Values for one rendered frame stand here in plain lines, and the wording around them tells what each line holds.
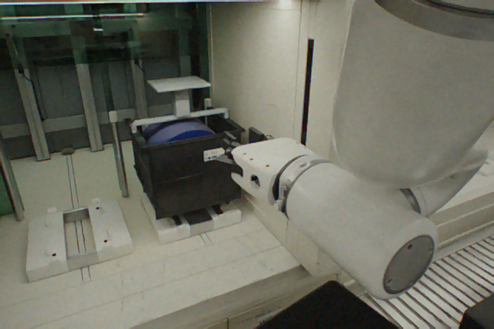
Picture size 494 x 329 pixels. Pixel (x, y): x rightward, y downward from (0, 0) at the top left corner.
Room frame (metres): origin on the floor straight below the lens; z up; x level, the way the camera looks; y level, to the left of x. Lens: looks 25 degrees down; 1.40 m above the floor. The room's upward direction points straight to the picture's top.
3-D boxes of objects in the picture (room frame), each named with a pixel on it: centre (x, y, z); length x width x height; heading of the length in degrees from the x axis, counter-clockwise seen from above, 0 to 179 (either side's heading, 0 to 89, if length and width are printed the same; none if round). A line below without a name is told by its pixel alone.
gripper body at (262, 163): (0.43, -0.05, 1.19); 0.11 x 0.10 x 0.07; 27
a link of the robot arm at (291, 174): (0.37, -0.08, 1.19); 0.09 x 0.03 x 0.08; 117
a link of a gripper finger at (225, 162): (0.44, 0.00, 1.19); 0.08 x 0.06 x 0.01; 87
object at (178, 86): (0.80, 0.14, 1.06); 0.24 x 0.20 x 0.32; 116
